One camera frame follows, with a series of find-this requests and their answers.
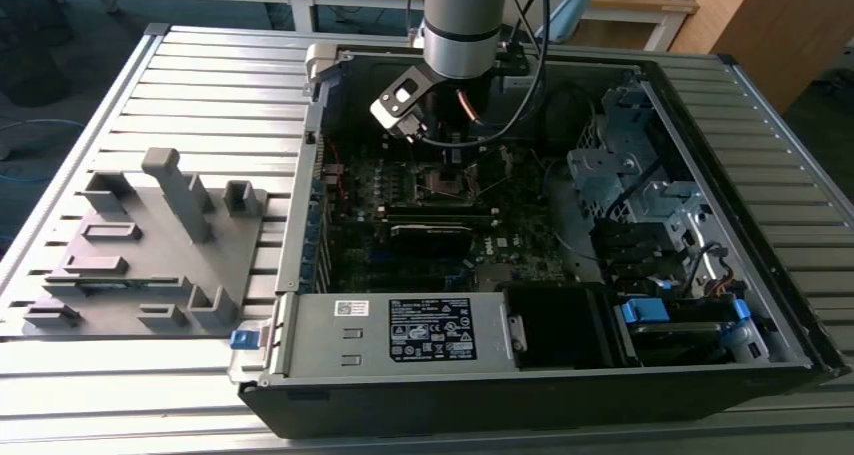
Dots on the metal drive cage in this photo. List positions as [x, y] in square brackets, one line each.
[594, 170]

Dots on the blue power supply latch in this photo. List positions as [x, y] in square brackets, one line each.
[242, 340]

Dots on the wooden desk white frame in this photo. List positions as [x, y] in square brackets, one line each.
[641, 2]

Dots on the grey parts rack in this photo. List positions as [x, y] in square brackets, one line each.
[167, 255]

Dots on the black graphics card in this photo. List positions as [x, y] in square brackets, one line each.
[430, 242]

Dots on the green RAM stick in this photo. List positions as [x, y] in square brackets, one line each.
[110, 285]

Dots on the grey power supply unit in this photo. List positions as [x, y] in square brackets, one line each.
[321, 335]

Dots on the black RAM slot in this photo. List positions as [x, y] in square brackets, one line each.
[441, 221]

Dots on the CPU socket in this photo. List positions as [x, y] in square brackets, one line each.
[448, 201]

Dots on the wide blue drive clip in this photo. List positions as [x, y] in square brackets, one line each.
[644, 310]

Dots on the green motherboard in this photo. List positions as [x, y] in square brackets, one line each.
[521, 225]

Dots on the narrow blue drive clip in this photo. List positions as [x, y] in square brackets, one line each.
[741, 310]

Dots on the wooden cabinet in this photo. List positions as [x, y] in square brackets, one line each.
[788, 25]

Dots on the grey case release latch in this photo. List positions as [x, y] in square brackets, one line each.
[320, 60]

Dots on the silver hard disk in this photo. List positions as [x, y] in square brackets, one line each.
[675, 331]

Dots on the black drive connector bundle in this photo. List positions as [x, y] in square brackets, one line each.
[628, 245]

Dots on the silver CPU green edge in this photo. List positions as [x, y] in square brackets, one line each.
[449, 177]

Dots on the black open PC case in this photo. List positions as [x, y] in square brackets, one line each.
[468, 415]

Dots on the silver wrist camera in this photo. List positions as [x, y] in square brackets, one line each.
[401, 95]

